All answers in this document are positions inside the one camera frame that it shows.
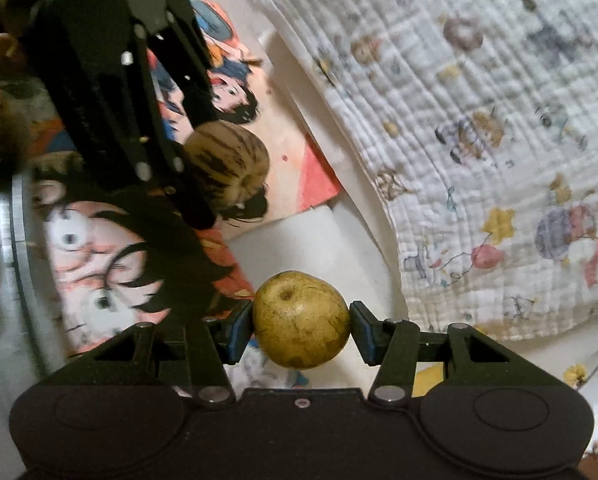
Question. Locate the striped pepino melon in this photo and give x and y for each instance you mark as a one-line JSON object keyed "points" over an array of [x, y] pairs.
{"points": [[227, 167]]}

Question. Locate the white printed quilted blanket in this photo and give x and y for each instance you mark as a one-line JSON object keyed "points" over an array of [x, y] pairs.
{"points": [[469, 150]]}

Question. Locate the round metal tray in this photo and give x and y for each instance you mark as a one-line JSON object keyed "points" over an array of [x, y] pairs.
{"points": [[9, 310]]}

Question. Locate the small brown longan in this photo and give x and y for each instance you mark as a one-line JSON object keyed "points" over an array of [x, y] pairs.
{"points": [[4, 46]]}

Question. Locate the twig with yellow flowers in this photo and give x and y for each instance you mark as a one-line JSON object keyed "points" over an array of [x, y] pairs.
{"points": [[576, 375]]}

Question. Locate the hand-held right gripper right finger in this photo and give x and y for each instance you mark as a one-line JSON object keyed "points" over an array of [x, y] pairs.
{"points": [[361, 331]]}

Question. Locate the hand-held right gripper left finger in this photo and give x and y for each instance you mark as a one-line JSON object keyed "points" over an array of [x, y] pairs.
{"points": [[239, 331]]}

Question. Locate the yellow-green pear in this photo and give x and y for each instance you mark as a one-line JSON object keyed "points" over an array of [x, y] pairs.
{"points": [[301, 320]]}

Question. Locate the cartoon boys poster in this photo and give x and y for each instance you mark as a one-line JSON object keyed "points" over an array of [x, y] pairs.
{"points": [[259, 110]]}

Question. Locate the colourful anime poster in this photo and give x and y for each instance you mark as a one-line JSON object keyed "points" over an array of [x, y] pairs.
{"points": [[129, 280]]}

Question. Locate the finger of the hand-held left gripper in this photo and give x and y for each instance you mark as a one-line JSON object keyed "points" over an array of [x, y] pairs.
{"points": [[129, 125], [189, 65]]}

